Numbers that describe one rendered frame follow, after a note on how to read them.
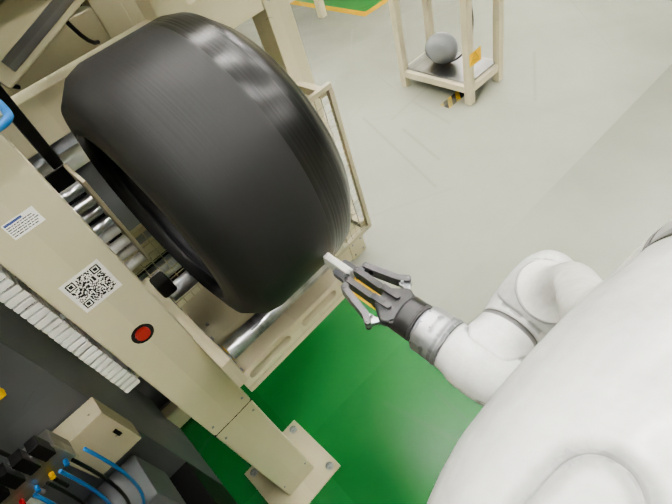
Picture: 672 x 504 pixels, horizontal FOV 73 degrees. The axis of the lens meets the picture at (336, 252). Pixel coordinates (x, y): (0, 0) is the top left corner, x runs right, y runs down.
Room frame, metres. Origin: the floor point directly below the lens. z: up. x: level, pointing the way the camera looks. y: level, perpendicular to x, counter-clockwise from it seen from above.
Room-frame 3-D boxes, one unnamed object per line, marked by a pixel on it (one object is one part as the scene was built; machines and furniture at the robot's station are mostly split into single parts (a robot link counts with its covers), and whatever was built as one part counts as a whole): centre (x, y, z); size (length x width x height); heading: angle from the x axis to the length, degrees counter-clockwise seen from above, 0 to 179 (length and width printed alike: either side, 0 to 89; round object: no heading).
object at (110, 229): (1.04, 0.62, 1.05); 0.20 x 0.15 x 0.30; 120
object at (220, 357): (0.74, 0.39, 0.90); 0.40 x 0.03 x 0.10; 30
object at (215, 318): (0.82, 0.24, 0.80); 0.37 x 0.36 x 0.02; 30
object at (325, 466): (0.68, 0.45, 0.01); 0.27 x 0.27 x 0.02; 30
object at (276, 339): (0.70, 0.17, 0.84); 0.36 x 0.09 x 0.06; 120
